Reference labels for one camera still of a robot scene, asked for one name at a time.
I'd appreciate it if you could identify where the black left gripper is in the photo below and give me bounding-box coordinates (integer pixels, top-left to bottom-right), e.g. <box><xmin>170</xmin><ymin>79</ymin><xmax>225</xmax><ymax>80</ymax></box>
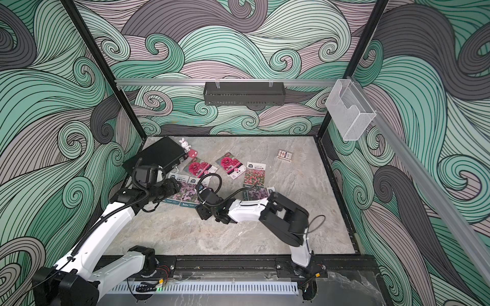
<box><xmin>147</xmin><ymin>176</ymin><xmax>182</xmax><ymax>203</ymax></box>

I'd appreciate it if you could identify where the pink cosmos seed packet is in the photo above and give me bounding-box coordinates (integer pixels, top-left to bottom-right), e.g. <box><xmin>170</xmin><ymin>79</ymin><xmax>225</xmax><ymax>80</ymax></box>
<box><xmin>162</xmin><ymin>173</ymin><xmax>190</xmax><ymax>205</ymax></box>
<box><xmin>243</xmin><ymin>186</ymin><xmax>276</xmax><ymax>201</ymax></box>
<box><xmin>179</xmin><ymin>177</ymin><xmax>200</xmax><ymax>209</ymax></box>

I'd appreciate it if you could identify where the hollyhock seed packet pink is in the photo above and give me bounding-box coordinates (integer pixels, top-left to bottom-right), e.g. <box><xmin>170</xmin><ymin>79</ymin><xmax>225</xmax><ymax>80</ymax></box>
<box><xmin>216</xmin><ymin>152</ymin><xmax>246</xmax><ymax>180</ymax></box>

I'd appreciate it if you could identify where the mixed daisy flower seed packet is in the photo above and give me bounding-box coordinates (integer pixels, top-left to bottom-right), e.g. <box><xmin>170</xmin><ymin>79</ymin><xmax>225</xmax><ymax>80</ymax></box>
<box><xmin>244</xmin><ymin>162</ymin><xmax>267</xmax><ymax>187</ymax></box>

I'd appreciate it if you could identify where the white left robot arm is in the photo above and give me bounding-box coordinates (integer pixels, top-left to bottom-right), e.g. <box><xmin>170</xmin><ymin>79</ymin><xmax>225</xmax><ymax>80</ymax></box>
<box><xmin>32</xmin><ymin>166</ymin><xmax>182</xmax><ymax>305</ymax></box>

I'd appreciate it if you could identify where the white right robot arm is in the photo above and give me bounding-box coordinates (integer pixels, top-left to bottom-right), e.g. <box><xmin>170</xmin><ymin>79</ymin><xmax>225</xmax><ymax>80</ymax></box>
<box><xmin>196</xmin><ymin>188</ymin><xmax>312</xmax><ymax>268</ymax></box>

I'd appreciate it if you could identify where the black metal case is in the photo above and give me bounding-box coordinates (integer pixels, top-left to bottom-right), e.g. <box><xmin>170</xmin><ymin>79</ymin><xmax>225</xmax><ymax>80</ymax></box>
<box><xmin>122</xmin><ymin>136</ymin><xmax>188</xmax><ymax>174</ymax></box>

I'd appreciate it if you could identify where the pink mushroom toy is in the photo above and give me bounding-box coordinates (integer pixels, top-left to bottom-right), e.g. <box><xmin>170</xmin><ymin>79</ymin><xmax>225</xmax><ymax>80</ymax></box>
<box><xmin>188</xmin><ymin>149</ymin><xmax>198</xmax><ymax>158</ymax></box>

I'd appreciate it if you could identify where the white rabbit figurine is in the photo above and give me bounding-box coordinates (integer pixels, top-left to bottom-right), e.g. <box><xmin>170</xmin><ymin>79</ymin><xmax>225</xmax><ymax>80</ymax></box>
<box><xmin>179</xmin><ymin>138</ymin><xmax>191</xmax><ymax>152</ymax></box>

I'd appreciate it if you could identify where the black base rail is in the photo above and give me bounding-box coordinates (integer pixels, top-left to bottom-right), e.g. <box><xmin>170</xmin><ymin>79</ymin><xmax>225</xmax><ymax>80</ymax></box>
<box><xmin>148</xmin><ymin>254</ymin><xmax>381</xmax><ymax>281</ymax></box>

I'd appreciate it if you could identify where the white slotted cable duct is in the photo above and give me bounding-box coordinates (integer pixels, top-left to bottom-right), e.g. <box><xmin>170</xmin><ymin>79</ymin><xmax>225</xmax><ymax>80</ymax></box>
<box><xmin>108</xmin><ymin>281</ymin><xmax>300</xmax><ymax>295</ymax></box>

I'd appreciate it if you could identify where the aluminium rail back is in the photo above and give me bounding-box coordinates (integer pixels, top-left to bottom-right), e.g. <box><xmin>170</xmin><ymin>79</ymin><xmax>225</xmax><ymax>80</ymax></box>
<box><xmin>115</xmin><ymin>78</ymin><xmax>337</xmax><ymax>87</ymax></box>

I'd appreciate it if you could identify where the aluminium rail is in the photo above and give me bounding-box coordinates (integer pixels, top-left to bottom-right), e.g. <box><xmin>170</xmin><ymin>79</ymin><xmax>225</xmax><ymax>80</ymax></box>
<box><xmin>115</xmin><ymin>78</ymin><xmax>337</xmax><ymax>87</ymax></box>
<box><xmin>348</xmin><ymin>76</ymin><xmax>489</xmax><ymax>284</ymax></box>

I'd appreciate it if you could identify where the black wall tray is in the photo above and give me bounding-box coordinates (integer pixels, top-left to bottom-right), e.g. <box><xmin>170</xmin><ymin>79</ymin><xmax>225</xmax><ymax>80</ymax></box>
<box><xmin>204</xmin><ymin>83</ymin><xmax>286</xmax><ymax>107</ymax></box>

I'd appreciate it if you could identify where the black corner frame post right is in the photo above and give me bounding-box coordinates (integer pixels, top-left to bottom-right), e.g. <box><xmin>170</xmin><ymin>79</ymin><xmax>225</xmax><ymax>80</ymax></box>
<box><xmin>316</xmin><ymin>0</ymin><xmax>390</xmax><ymax>140</ymax></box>

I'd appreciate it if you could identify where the black corner frame post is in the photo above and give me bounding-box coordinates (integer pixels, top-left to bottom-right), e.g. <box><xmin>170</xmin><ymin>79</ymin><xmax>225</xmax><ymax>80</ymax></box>
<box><xmin>316</xmin><ymin>0</ymin><xmax>390</xmax><ymax>140</ymax></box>
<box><xmin>60</xmin><ymin>0</ymin><xmax>148</xmax><ymax>142</ymax></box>

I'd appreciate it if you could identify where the black corner frame post left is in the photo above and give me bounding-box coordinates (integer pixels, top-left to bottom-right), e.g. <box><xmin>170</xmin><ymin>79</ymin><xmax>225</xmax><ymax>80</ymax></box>
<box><xmin>60</xmin><ymin>0</ymin><xmax>148</xmax><ymax>142</ymax></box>

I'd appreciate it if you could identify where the clear acrylic wall holder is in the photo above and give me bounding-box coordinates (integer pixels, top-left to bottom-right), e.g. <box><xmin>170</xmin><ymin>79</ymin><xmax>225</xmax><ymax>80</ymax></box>
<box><xmin>325</xmin><ymin>79</ymin><xmax>376</xmax><ymax>141</ymax></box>

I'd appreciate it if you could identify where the aluminium rail right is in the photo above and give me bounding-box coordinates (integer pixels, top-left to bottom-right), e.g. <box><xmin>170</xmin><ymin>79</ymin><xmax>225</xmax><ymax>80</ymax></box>
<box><xmin>348</xmin><ymin>76</ymin><xmax>489</xmax><ymax>284</ymax></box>

